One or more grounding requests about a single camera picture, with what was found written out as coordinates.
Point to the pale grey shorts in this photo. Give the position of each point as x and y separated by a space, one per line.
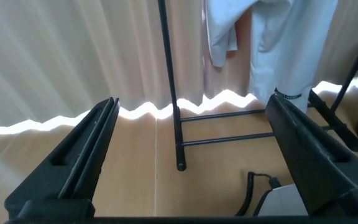
284 46

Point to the beige curtain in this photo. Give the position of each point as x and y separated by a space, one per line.
57 62

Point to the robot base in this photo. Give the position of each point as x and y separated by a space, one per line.
284 202

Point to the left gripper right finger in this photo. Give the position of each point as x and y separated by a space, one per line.
322 161

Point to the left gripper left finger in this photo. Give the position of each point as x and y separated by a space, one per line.
82 155

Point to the black clothes rack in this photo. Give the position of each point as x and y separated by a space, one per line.
169 77

